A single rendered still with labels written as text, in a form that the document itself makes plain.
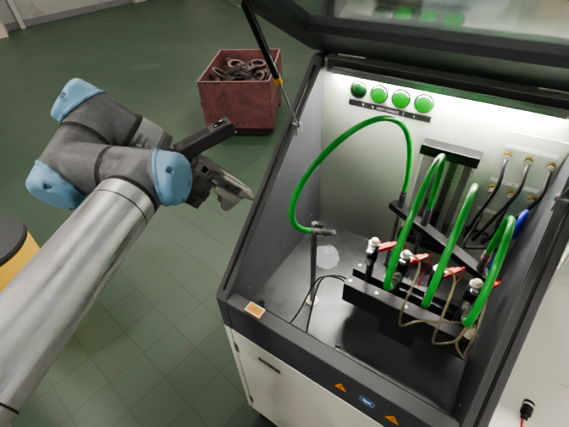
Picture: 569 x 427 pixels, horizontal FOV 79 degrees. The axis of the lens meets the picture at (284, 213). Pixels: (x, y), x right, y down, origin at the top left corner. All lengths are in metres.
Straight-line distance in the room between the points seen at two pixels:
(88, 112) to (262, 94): 2.79
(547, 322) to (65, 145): 0.94
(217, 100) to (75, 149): 2.93
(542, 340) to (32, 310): 0.90
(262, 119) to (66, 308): 3.14
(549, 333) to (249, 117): 2.97
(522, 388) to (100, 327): 2.02
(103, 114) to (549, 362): 0.99
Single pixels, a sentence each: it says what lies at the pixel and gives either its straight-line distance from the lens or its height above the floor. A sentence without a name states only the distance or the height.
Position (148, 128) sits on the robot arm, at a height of 1.51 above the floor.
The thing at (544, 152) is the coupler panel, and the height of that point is 1.33.
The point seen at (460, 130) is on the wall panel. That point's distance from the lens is 0.99.
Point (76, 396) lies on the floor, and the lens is 2.19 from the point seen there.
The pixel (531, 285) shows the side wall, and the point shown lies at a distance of 0.86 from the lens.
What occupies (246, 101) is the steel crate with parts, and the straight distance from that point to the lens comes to 3.38.
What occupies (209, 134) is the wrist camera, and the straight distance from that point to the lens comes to 0.63.
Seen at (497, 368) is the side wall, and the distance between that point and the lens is 0.87.
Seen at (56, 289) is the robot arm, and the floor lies 1.52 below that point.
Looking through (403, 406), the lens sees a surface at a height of 0.95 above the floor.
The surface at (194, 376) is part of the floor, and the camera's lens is 2.00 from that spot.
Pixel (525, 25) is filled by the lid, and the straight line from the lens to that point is 0.65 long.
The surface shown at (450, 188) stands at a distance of 1.07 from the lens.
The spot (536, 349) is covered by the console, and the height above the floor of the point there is 1.04.
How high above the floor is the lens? 1.78
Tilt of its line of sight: 43 degrees down
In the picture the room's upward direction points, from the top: 3 degrees counter-clockwise
